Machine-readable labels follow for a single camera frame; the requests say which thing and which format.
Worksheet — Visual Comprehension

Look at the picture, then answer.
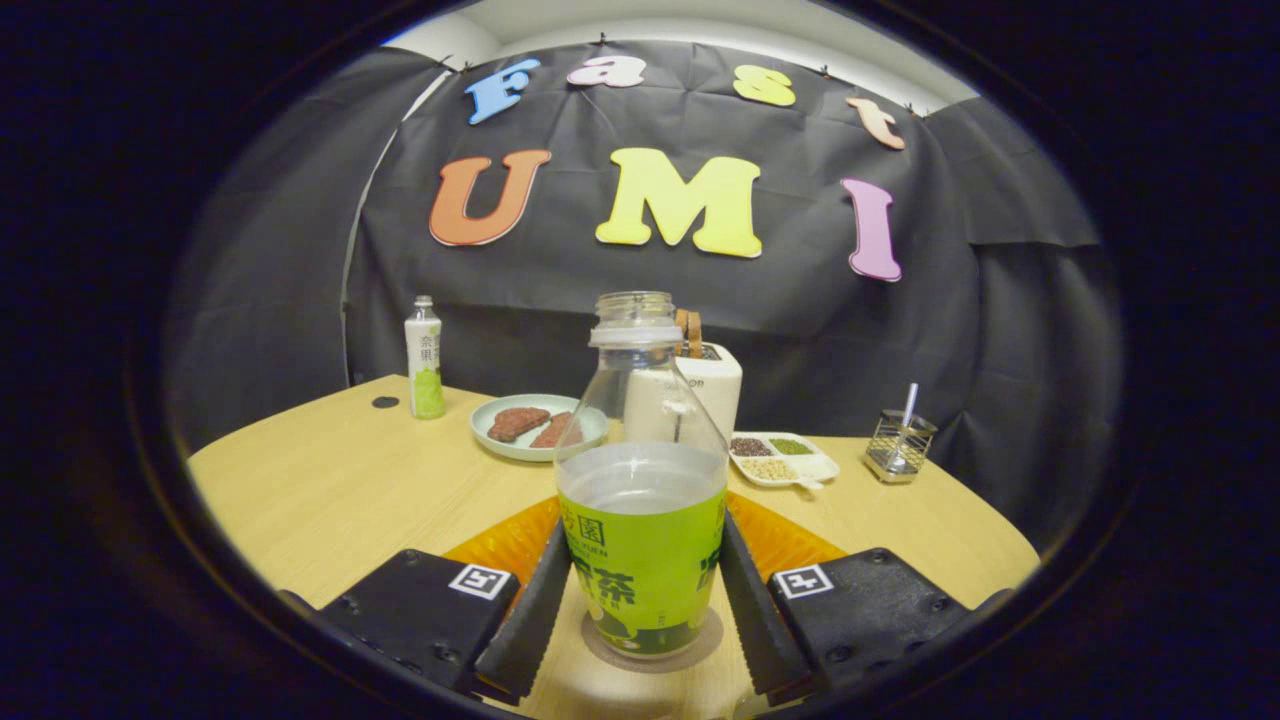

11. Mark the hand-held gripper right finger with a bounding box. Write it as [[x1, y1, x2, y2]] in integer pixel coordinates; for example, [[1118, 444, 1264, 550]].
[[720, 493, 976, 706]]

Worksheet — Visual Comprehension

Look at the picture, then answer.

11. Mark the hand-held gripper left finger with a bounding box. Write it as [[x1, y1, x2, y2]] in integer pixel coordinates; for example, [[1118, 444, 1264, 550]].
[[320, 497, 573, 701]]

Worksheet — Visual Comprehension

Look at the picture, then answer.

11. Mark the round brown coaster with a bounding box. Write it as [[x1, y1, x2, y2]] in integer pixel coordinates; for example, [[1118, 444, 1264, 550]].
[[581, 605, 725, 674]]

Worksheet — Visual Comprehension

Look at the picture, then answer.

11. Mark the green label juice bottle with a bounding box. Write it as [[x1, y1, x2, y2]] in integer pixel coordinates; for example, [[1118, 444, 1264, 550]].
[[553, 291, 730, 659]]

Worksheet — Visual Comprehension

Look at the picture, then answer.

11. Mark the small white green bottle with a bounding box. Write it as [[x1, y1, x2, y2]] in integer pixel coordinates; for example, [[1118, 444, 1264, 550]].
[[404, 295, 446, 421]]

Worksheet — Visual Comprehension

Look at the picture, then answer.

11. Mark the white divided grain tray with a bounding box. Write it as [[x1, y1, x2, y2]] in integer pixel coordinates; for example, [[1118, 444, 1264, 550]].
[[728, 431, 841, 491]]

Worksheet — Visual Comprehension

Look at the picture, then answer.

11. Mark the brown meat slice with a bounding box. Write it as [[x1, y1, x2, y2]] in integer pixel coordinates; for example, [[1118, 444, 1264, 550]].
[[486, 406, 552, 444], [528, 411, 583, 449]]

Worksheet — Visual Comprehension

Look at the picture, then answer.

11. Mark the pale green plate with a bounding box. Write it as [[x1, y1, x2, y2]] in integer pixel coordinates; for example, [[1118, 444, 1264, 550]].
[[469, 393, 609, 463]]

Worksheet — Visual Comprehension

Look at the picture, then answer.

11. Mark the white toaster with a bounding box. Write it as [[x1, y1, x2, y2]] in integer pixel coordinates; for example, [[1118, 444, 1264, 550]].
[[622, 343, 744, 446]]

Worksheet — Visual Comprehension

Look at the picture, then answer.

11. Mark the wooden table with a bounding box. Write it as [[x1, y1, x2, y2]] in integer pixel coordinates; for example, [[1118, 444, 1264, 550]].
[[187, 375, 1041, 720]]

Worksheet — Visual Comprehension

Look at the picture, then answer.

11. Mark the black backdrop cloth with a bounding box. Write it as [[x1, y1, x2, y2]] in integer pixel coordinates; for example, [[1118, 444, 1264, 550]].
[[165, 40, 1126, 556]]

